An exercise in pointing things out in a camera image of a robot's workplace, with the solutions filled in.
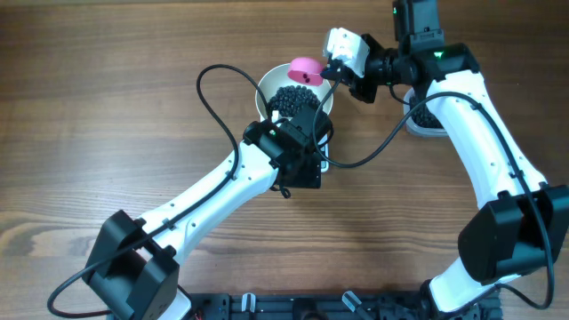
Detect pink scoop blue handle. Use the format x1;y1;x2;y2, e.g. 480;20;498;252
286;57;325;86

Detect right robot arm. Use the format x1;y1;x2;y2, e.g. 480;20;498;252
322;1;568;319

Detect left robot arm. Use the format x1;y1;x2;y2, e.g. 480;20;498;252
83;107;333;320

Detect black beans in bowl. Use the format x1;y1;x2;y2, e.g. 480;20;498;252
268;85;321;117

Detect white bowl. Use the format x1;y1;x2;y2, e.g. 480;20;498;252
255;63;333;121

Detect white digital kitchen scale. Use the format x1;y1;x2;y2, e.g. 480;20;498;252
260;116;331;174

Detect black beans in container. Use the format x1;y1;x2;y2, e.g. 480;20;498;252
411;105;443;129

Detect clear plastic container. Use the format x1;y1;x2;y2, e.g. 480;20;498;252
403;89;448;138

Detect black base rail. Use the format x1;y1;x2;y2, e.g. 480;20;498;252
185;292;503;320

